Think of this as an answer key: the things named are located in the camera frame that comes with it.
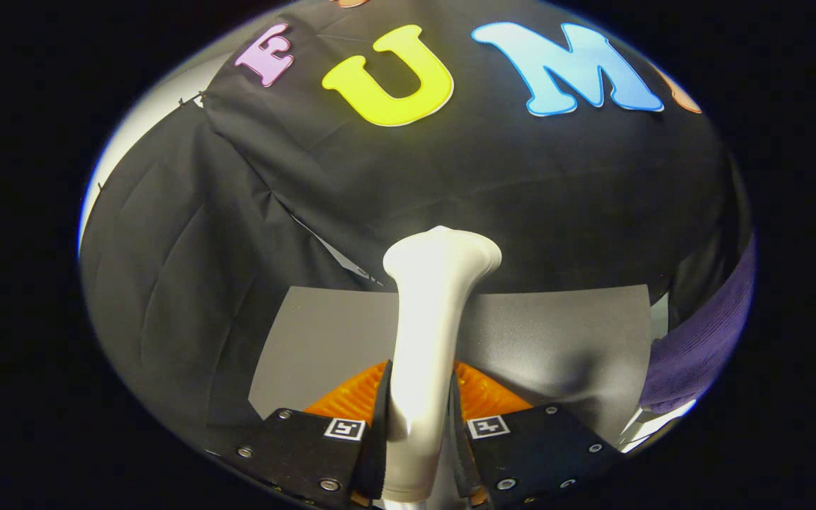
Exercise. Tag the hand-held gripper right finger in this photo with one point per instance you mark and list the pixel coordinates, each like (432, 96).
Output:
(542, 446)

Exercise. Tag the black backdrop cloth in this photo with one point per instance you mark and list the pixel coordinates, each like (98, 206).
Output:
(486, 184)

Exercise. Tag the white garment steamer head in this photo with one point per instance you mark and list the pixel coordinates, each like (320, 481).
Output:
(426, 340)

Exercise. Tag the grey cabinet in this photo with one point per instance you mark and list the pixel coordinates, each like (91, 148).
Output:
(330, 340)

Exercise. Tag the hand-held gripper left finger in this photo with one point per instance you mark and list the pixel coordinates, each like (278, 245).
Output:
(295, 446)

